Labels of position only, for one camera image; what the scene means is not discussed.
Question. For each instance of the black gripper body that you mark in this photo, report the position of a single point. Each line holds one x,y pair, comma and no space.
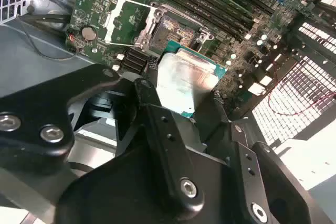
131,195

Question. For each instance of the silver CPU green edge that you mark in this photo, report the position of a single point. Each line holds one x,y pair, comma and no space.
181,77

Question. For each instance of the metal socket cover frame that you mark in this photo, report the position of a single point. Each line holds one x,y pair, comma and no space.
111,31

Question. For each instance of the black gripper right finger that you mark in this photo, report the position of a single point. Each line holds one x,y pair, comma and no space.
262,176

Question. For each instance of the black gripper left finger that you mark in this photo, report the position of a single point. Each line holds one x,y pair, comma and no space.
39,98

